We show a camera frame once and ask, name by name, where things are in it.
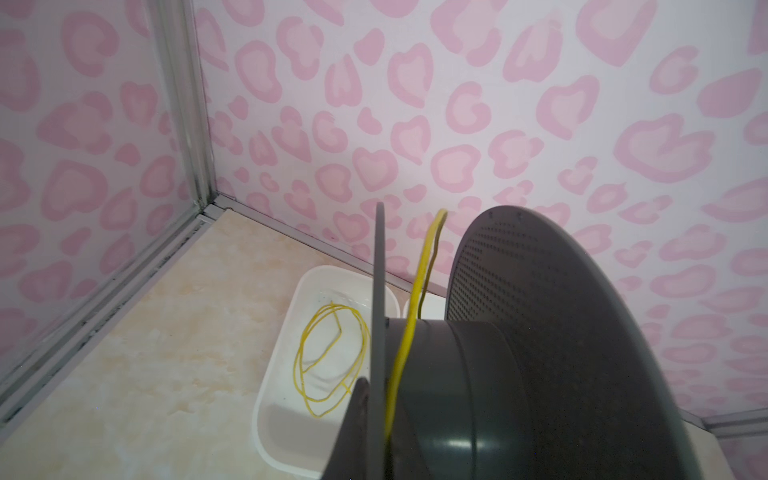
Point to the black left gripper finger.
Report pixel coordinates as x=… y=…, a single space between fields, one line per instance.
x=348 y=457

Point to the dark grey cable spool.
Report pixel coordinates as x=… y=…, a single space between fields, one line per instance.
x=536 y=370

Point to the white plastic tray left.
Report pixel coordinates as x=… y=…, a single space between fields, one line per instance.
x=323 y=347

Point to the white plastic tray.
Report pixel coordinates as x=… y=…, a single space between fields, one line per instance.
x=323 y=347
x=433 y=308

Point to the white plastic tray right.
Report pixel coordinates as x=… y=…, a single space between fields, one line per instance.
x=433 y=308

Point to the aluminium frame left post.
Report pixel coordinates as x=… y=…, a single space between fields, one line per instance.
x=173 y=29

